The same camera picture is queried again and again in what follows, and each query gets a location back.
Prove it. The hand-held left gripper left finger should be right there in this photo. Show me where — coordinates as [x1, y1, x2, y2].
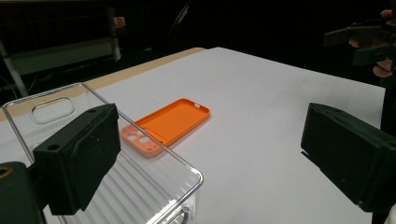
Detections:
[33, 103, 122, 217]

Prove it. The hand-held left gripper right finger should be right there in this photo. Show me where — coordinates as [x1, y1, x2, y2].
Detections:
[300, 102, 396, 214]

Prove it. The clear plastic bin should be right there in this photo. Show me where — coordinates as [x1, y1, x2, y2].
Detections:
[1, 82, 205, 224]

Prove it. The orange phone case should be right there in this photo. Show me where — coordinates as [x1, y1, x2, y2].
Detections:
[120, 98, 212, 158]

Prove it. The desk with white metal legs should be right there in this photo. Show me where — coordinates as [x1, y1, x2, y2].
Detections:
[0, 6, 123, 98]

